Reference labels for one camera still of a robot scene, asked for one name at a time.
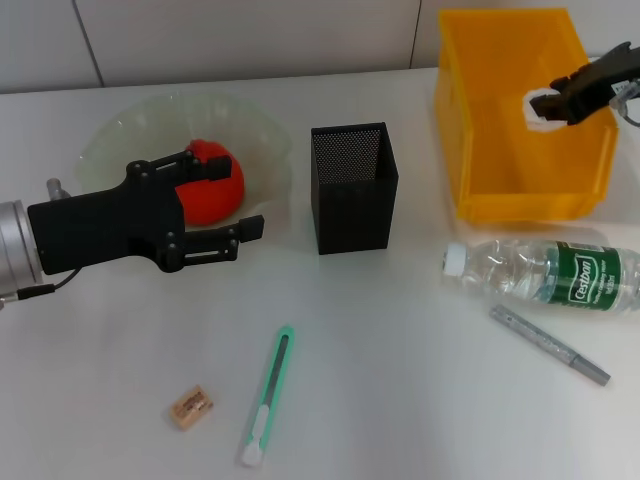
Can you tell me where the red-orange knitted orange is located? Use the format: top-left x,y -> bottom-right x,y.
172,138 -> 247,227

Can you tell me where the black mesh pen holder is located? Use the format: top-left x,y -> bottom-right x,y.
310,121 -> 401,256

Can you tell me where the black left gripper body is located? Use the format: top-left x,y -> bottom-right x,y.
26,159 -> 190,275

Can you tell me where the green glass fruit plate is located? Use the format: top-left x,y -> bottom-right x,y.
74,91 -> 295,244

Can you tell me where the tan eraser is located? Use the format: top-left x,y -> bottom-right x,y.
163,384 -> 217,431

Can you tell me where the white paper ball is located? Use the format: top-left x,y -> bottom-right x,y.
521,86 -> 567,133

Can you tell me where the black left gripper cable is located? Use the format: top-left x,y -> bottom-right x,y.
0,268 -> 85,307

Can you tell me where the green utility knife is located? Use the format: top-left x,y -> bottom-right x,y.
235,324 -> 297,469

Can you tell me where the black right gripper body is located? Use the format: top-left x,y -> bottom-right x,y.
574,41 -> 640,124

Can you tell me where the silver left wrist knob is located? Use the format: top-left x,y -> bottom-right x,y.
45,177 -> 72,202

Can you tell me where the yellow plastic bin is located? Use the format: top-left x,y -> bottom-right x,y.
432,7 -> 621,227

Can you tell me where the grey glitter pen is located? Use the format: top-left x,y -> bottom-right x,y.
490,304 -> 612,388

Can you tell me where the clear water bottle green label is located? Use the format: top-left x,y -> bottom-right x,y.
440,238 -> 640,318

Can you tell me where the right gripper cable with plug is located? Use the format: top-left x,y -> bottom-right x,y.
608,79 -> 640,127

